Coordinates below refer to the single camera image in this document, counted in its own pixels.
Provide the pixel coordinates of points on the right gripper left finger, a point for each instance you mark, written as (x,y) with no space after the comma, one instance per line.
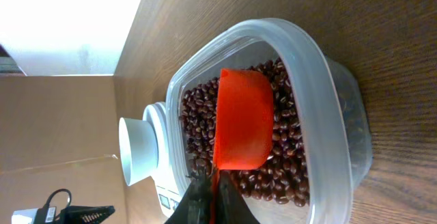
(195,206)

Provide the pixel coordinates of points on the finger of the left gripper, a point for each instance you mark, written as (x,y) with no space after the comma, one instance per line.
(87,214)

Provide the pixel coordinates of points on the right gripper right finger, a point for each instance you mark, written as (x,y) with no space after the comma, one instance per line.
(230,207)

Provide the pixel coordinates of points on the orange plastic measuring scoop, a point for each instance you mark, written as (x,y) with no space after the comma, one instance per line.
(244,120)

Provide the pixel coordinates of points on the white digital kitchen scale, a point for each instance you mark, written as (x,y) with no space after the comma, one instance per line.
(163,177)

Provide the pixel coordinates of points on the white round bowl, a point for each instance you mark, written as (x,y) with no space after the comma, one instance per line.
(138,150)

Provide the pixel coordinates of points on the red adzuki beans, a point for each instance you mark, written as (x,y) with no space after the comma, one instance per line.
(283,177)

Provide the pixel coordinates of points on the clear plastic food container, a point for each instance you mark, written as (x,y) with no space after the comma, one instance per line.
(335,130)

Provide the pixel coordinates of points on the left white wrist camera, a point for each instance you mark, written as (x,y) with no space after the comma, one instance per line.
(26,216)

